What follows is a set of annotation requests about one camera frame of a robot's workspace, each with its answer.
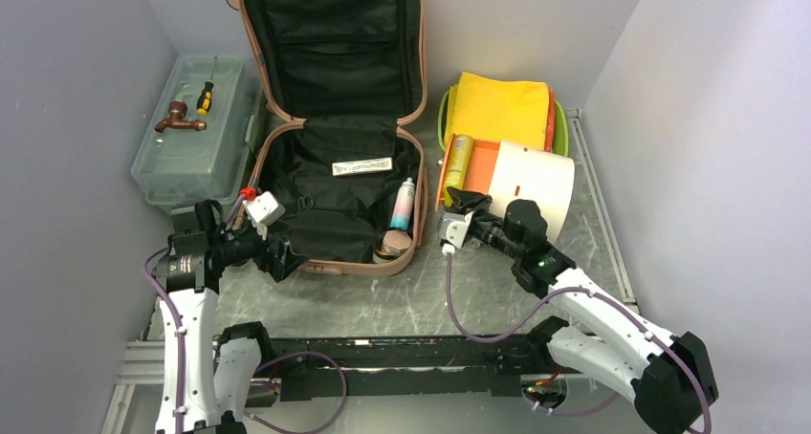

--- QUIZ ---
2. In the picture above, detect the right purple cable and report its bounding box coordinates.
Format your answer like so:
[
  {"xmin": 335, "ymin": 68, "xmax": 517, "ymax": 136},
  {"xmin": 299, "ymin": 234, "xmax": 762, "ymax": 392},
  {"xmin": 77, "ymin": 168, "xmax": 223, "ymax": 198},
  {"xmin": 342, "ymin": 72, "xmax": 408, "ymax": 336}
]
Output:
[{"xmin": 444, "ymin": 250, "xmax": 713, "ymax": 434}]

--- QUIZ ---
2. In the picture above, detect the yellow cloth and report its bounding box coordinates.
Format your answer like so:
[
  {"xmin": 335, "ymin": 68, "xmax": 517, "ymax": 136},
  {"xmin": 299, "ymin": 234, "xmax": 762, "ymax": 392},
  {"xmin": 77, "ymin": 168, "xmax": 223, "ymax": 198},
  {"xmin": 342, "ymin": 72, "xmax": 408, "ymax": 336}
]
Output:
[{"xmin": 445, "ymin": 72, "xmax": 550, "ymax": 151}]

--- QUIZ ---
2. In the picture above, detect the brown brass faucet valve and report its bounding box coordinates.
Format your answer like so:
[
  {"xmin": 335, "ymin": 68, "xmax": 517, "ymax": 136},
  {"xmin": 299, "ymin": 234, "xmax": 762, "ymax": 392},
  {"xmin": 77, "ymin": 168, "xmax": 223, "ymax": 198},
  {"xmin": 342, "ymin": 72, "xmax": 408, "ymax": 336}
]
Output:
[{"xmin": 154, "ymin": 100, "xmax": 208, "ymax": 133}]

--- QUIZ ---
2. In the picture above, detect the purple cable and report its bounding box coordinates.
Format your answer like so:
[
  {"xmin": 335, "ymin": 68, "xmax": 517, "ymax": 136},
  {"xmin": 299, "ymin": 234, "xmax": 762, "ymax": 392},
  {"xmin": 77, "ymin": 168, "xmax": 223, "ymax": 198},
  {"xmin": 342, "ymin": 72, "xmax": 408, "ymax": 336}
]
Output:
[
  {"xmin": 142, "ymin": 196, "xmax": 348, "ymax": 434},
  {"xmin": 444, "ymin": 250, "xmax": 713, "ymax": 434}
]

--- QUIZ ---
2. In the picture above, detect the pink blue spray bottle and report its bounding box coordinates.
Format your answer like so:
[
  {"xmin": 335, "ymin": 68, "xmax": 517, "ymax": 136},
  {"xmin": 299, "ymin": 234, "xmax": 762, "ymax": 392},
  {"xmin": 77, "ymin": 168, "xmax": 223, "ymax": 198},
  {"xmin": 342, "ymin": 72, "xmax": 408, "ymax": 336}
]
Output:
[{"xmin": 389, "ymin": 177, "xmax": 416, "ymax": 230}]

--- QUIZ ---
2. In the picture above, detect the red printed package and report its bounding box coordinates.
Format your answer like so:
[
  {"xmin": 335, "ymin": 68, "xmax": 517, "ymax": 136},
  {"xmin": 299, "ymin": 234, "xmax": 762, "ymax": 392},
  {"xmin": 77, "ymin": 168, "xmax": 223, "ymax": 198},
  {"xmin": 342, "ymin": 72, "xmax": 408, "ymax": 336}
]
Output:
[{"xmin": 544, "ymin": 87, "xmax": 557, "ymax": 152}]

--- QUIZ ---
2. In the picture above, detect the cream appliance with orange rim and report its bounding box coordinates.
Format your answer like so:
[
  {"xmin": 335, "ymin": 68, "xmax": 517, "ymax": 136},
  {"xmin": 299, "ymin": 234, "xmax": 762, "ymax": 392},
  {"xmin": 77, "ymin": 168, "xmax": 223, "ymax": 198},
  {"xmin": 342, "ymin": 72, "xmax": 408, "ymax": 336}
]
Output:
[{"xmin": 463, "ymin": 140, "xmax": 575, "ymax": 243}]

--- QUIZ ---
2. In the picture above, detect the pink hard-shell suitcase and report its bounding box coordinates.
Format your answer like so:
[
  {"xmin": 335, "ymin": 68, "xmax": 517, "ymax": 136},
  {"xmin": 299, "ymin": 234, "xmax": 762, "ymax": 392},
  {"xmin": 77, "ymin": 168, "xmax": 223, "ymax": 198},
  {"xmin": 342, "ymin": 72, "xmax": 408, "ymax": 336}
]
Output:
[{"xmin": 227, "ymin": 0, "xmax": 428, "ymax": 276}]

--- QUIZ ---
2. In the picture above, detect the yellow black screwdriver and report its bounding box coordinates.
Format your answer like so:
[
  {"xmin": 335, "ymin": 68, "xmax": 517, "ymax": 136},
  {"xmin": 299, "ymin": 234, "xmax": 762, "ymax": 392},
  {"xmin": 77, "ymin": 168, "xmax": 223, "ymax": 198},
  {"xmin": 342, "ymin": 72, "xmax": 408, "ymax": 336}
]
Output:
[{"xmin": 196, "ymin": 55, "xmax": 218, "ymax": 116}]

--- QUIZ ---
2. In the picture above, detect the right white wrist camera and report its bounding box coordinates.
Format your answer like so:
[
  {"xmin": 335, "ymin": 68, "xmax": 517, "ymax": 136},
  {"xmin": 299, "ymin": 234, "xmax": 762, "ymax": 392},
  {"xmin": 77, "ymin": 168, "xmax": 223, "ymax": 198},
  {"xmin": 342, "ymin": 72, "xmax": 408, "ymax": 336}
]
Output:
[{"xmin": 437, "ymin": 211, "xmax": 474, "ymax": 256}]

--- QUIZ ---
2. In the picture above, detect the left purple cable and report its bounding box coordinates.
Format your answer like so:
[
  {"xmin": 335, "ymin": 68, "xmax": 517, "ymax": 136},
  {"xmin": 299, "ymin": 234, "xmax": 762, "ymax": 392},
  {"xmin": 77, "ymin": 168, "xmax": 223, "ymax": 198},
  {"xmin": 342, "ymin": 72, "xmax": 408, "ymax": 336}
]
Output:
[{"xmin": 142, "ymin": 196, "xmax": 348, "ymax": 434}]

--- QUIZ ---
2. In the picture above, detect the white cosmetic box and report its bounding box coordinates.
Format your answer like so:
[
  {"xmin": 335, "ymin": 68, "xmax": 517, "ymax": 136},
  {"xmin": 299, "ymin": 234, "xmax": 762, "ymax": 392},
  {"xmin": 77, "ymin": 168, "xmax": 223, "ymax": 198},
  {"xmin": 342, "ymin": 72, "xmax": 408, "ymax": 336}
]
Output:
[{"xmin": 331, "ymin": 157, "xmax": 393, "ymax": 177}]

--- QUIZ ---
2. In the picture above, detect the green yellow bottle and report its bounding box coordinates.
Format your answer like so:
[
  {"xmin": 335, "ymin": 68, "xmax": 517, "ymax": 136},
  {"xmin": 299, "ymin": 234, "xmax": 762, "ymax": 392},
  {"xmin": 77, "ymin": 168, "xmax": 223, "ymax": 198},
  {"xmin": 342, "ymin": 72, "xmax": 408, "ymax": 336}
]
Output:
[{"xmin": 442, "ymin": 134, "xmax": 474, "ymax": 207}]

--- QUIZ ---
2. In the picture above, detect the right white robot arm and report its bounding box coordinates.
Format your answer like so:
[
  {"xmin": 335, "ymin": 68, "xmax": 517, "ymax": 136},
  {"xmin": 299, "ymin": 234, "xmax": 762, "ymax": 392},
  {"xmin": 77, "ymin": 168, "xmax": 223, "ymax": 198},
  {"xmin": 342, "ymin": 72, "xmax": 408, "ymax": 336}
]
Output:
[{"xmin": 438, "ymin": 187, "xmax": 718, "ymax": 433}]

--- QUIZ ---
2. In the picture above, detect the aluminium frame profile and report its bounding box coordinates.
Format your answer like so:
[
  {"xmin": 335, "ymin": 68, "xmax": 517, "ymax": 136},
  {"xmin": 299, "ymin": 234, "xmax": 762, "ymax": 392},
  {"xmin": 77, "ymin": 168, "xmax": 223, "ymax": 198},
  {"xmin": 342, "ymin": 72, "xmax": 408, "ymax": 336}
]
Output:
[{"xmin": 100, "ymin": 340, "xmax": 164, "ymax": 434}]

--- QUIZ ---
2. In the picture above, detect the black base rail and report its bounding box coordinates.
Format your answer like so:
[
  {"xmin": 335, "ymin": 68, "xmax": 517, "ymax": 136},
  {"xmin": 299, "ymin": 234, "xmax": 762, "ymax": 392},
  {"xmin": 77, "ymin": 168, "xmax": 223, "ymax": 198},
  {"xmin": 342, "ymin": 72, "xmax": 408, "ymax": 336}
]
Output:
[{"xmin": 255, "ymin": 334, "xmax": 573, "ymax": 401}]

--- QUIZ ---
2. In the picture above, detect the pink hexagonal lid jar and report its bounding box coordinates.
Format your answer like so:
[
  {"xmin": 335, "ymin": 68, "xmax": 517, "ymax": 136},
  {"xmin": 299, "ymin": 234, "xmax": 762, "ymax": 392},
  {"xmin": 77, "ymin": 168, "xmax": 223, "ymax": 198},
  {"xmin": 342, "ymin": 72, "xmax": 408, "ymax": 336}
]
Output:
[{"xmin": 376, "ymin": 228, "xmax": 412, "ymax": 260}]

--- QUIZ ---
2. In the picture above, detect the green plastic tray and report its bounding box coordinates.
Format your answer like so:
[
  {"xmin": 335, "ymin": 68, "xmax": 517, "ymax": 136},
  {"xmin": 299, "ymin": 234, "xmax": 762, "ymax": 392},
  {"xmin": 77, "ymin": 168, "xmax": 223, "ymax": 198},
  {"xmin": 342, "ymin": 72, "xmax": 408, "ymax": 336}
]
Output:
[{"xmin": 437, "ymin": 85, "xmax": 569, "ymax": 157}]

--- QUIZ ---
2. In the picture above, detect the translucent plastic toolbox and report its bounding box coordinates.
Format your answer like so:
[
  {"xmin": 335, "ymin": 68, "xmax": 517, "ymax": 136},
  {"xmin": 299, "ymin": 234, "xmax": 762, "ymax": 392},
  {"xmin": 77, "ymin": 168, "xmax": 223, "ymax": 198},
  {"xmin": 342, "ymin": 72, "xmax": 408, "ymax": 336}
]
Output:
[{"xmin": 131, "ymin": 54, "xmax": 262, "ymax": 212}]

